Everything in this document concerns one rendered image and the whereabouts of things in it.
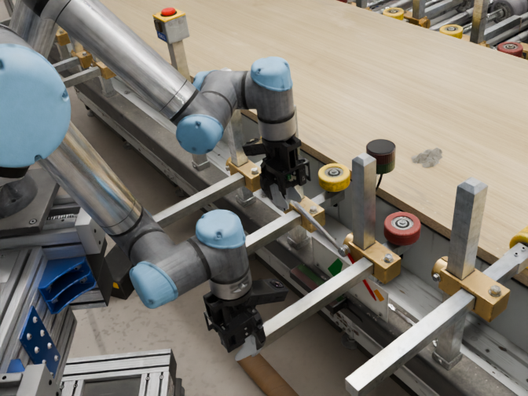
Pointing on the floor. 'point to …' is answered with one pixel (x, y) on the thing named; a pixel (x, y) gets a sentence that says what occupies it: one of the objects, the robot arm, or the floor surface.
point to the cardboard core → (265, 376)
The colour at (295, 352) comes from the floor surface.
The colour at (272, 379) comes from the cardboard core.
